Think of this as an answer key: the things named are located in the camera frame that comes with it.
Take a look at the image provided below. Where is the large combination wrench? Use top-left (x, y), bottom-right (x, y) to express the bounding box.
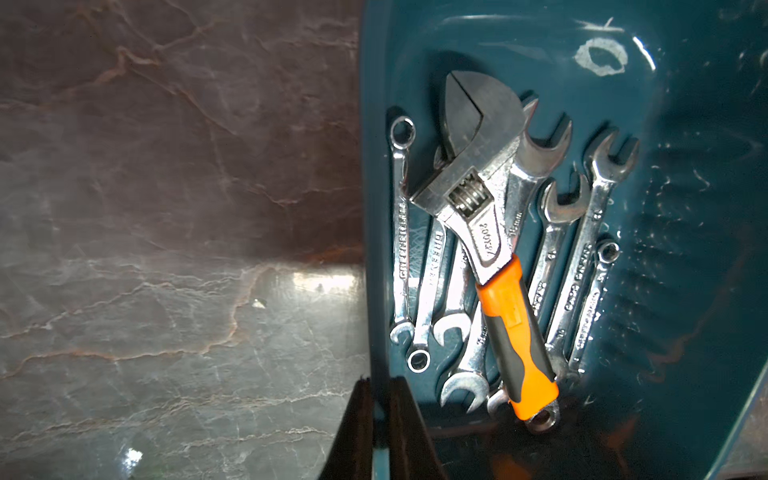
top-left (439, 118), bottom-right (572, 423)

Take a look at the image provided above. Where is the small thin combination wrench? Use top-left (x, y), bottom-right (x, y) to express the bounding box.
top-left (389, 115), bottom-right (416, 345)

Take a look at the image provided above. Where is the long combination wrench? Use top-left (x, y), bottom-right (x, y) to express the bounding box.
top-left (547, 127), bottom-right (640, 386)

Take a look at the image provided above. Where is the teal plastic storage tray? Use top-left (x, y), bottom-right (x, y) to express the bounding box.
top-left (360, 1), bottom-right (767, 479)

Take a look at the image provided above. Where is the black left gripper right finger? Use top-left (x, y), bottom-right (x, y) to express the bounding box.
top-left (387, 377), bottom-right (447, 480)

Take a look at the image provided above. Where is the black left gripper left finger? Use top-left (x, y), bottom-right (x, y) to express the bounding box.
top-left (319, 379), bottom-right (374, 480)

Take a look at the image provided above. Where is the medium combination wrench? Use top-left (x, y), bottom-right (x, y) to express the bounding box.
top-left (433, 240), bottom-right (473, 346)

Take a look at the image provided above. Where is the smallest combination wrench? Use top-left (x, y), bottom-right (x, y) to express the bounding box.
top-left (568, 238), bottom-right (621, 376)

